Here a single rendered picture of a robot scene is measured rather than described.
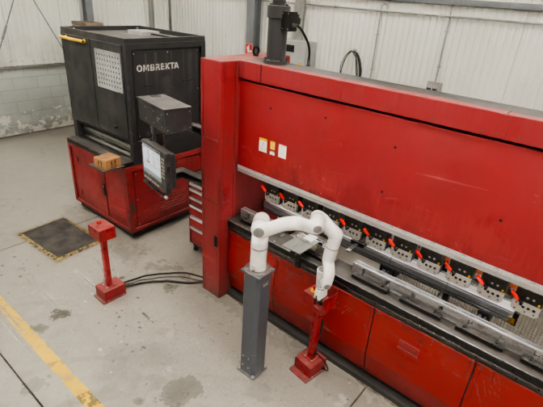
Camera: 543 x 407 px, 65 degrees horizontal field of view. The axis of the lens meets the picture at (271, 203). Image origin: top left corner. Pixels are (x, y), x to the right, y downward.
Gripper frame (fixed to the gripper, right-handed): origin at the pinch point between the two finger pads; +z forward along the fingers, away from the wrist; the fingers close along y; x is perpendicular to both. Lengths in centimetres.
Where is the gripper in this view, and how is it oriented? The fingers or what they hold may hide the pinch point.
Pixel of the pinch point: (320, 302)
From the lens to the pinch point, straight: 329.2
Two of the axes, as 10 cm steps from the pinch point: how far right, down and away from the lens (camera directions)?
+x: 6.6, 3.7, -6.5
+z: 0.0, 8.7, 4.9
